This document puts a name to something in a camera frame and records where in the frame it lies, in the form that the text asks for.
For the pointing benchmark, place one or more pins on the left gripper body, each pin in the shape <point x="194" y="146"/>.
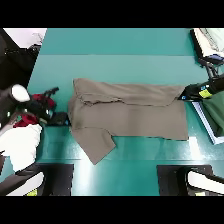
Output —
<point x="58" y="119"/>

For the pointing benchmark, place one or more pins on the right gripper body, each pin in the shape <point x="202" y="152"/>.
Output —
<point x="190" y="93"/>

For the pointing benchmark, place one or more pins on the brown T-shirt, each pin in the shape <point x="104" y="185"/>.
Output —
<point x="133" y="113"/>

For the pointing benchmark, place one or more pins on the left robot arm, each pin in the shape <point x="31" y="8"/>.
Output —
<point x="20" y="94"/>

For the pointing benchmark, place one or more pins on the red garment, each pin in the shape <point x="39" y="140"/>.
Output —
<point x="40" y="100"/>

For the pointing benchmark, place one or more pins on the dark green garment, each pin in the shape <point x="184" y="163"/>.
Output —
<point x="216" y="113"/>

